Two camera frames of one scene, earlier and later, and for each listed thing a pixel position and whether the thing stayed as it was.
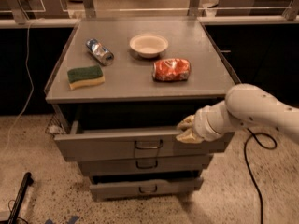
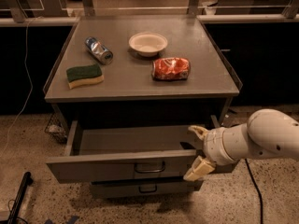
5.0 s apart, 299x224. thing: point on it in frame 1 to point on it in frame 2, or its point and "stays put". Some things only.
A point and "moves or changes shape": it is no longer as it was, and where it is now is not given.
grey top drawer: [134, 145] moves or changes shape
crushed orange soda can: [171, 69] stays put
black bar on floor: [27, 181] stays put
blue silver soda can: [101, 53] stays put
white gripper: [201, 125] to [214, 146]
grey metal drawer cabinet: [118, 90] stays put
